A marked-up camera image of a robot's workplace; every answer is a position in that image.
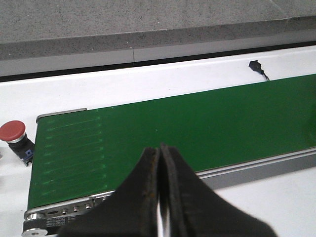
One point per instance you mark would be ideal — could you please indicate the red mushroom push button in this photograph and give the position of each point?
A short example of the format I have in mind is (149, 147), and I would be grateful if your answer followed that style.
(14, 134)

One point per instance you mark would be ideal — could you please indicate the black cable connector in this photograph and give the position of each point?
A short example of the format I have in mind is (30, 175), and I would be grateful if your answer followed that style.
(257, 67)

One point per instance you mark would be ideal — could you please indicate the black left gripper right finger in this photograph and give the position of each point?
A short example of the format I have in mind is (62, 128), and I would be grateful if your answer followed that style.
(195, 210)

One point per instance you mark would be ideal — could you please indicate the green conveyor belt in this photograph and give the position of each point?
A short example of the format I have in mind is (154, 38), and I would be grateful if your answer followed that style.
(89, 152)

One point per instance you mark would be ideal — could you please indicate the grey stone counter slab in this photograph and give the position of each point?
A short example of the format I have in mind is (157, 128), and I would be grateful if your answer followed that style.
(39, 28)

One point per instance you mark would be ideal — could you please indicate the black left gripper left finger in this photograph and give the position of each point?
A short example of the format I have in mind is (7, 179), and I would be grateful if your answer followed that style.
(131, 211)

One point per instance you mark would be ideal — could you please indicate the aluminium conveyor side rail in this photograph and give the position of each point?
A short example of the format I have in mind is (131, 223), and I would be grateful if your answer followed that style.
(54, 215)

